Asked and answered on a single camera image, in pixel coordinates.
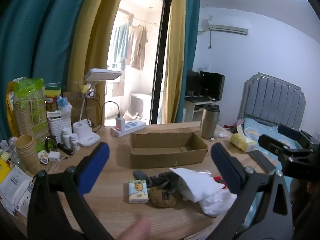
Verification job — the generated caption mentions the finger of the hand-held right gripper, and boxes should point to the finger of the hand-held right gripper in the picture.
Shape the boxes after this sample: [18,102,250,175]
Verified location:
[277,124,303,143]
[258,134,288,157]

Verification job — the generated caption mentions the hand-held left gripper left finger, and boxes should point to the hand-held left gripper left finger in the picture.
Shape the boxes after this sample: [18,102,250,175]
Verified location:
[27,141,118,240]

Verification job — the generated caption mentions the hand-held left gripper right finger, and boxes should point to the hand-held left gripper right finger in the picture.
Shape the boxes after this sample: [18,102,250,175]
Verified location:
[207,142,293,240]

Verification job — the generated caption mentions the white waffle towel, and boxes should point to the white waffle towel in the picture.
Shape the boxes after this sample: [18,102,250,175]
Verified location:
[169,167,237,217]

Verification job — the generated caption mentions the cartoon print tissue pack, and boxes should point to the cartoon print tissue pack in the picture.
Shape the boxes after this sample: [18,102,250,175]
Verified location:
[127,179,149,204]

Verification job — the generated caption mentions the brown cardboard box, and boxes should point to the brown cardboard box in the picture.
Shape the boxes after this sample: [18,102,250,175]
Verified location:
[129,121,208,169]

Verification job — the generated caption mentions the grey sock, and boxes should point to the grey sock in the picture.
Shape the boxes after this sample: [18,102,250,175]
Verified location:
[133,170,187,194]

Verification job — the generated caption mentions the brown plush pouch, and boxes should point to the brown plush pouch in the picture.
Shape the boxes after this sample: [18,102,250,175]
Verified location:
[149,186,177,208]

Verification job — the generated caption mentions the person's left hand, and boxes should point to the person's left hand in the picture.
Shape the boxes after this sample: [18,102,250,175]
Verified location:
[117,217,151,240]

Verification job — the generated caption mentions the red plastic item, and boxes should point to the red plastic item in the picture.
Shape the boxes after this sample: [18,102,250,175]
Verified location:
[214,176,227,190]

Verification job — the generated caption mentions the black smartphone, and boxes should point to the black smartphone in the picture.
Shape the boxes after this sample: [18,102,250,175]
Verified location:
[247,150,277,173]

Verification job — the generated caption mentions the yellow tissue pack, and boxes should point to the yellow tissue pack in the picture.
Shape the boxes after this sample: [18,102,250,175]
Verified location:
[230,132,257,153]

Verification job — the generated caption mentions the grey padded headboard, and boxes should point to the grey padded headboard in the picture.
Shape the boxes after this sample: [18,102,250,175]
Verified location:
[237,72,306,132]

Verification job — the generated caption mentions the white pill bottle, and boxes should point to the white pill bottle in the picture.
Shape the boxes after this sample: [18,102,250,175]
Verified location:
[62,128,72,145]
[70,133,80,151]

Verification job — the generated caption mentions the white desk lamp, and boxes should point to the white desk lamp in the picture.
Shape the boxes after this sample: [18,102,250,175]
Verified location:
[72,68,122,147]

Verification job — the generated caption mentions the black flashlight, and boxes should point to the black flashlight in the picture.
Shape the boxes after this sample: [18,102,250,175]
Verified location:
[57,142,74,156]

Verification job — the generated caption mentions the stainless steel tumbler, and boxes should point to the stainless steel tumbler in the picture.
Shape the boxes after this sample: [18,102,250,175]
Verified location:
[201,104,221,140]

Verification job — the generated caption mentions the white plastic basket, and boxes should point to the white plastic basket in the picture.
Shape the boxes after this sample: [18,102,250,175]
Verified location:
[47,116,73,146]

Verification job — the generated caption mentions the white power strip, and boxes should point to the white power strip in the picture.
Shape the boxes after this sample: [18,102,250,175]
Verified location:
[111,120,147,138]

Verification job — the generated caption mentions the brown paper bag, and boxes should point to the brown paper bag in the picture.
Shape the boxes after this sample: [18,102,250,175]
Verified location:
[62,92,87,128]

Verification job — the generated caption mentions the white computer desk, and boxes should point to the white computer desk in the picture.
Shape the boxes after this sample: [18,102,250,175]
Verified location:
[184,97,221,124]

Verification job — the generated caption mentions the crumpled blue white bag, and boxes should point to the crumpled blue white bag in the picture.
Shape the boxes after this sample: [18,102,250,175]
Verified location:
[57,96,73,117]

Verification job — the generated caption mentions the stack of paper cups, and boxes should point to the stack of paper cups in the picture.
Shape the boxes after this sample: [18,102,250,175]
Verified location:
[15,135,41,176]

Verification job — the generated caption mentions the red label jar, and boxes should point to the red label jar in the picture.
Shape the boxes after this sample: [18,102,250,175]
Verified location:
[45,87,62,112]

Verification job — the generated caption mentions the white paper packages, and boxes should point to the white paper packages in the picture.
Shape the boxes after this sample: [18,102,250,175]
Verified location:
[0,166,34,217]

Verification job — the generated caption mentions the black computer monitor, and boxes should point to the black computer monitor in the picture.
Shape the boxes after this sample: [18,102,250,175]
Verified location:
[186,70,225,101]

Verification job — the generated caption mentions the green paper cup package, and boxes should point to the green paper cup package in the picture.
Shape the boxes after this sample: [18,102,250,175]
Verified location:
[13,78,51,153]

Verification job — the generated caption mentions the white air conditioner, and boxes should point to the white air conditioner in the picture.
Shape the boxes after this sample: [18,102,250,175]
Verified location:
[207,17,249,36]

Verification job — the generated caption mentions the yellow curtain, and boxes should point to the yellow curtain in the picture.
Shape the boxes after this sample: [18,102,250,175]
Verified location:
[67,0,135,100]
[160,0,187,124]

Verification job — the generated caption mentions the hanging teal shirt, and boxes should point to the hanging teal shirt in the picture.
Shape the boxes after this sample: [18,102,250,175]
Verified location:
[110,22,130,70]

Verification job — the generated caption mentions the teal curtain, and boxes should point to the teal curtain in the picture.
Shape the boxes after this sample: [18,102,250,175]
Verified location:
[0,0,100,140]
[176,0,201,123]

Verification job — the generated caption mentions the hanging beige shirt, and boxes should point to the hanging beige shirt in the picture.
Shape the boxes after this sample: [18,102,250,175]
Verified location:
[126,24,149,71]

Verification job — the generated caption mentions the black charging cable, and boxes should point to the black charging cable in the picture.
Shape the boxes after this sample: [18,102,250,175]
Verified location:
[84,91,121,133]

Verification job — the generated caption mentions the black sliding door frame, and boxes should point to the black sliding door frame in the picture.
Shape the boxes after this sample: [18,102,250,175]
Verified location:
[149,0,173,125]

